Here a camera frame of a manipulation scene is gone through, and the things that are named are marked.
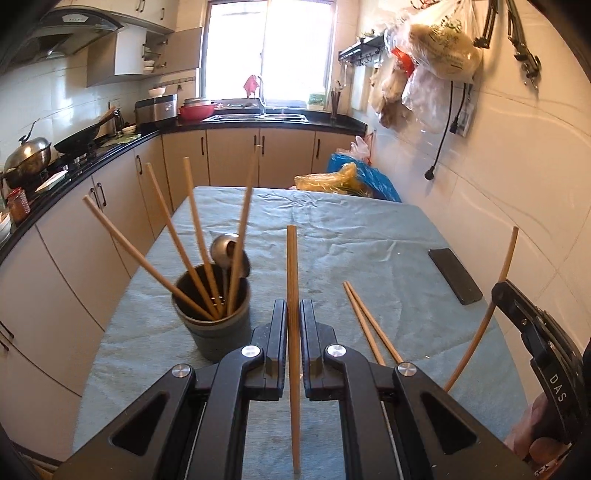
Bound black wok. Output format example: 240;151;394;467
54;108;116;154

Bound black smartphone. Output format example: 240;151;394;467
428;248;484;305

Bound steel countertop appliance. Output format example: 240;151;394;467
135;95;179;127

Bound open wall cabinet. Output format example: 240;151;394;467
87;26;204;88

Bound blue plastic bag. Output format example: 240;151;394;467
328;154;402;203

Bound red jar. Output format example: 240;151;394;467
7;187;31;222

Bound black hanging tool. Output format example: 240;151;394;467
473;0;499;49

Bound wooden chopstick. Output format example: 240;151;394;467
83;195;216;320
342;282;387;366
347;282;404;364
286;225;303;475
146;162;221;317
226;144;263;317
443;226;520;393
183;158;223;308

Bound hanging brownish bag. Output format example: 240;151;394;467
369;60;407;129

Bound metal hanging tongs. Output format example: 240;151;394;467
505;0;542;90

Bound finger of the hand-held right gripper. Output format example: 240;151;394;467
491;279;549;357

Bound beige window base cabinets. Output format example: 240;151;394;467
161;128;361;188

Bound black power cable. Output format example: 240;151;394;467
425;80;476;182

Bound grey utensil holder cup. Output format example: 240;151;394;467
173;263;252;363

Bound black wall rack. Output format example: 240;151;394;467
338;37;386;68

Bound hanging clear plastic bag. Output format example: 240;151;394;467
392;0;485;84

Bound metal spoon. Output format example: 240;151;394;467
210;234;242;315

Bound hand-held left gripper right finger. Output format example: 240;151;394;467
300;299;532;480

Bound light blue tablecloth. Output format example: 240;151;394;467
74;186;529;480

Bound white tray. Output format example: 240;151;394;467
35;170;69;193

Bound kitchen window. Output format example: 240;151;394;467
199;0;338;109

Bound hanging white plastic bag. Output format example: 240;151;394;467
401;65;455;134

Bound person's right hand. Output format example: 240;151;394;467
505;394;573;463

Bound steel pot with lid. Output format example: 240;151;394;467
2;135;52;185

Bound black countertop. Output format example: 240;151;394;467
0;113;365;266

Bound steel double sink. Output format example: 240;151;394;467
203;112;309;123

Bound beige side base cabinets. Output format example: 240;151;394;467
0;134;208;462

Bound white upper cabinets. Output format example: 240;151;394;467
55;0;183;33

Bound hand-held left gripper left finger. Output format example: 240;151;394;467
55;299;288;480

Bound gas stove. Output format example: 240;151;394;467
46;143;112;172

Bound glass range hood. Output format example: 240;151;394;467
14;7;123;61

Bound yellow plastic bag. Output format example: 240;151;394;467
294;162;365;197

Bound red pot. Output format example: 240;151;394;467
178;98;217;121

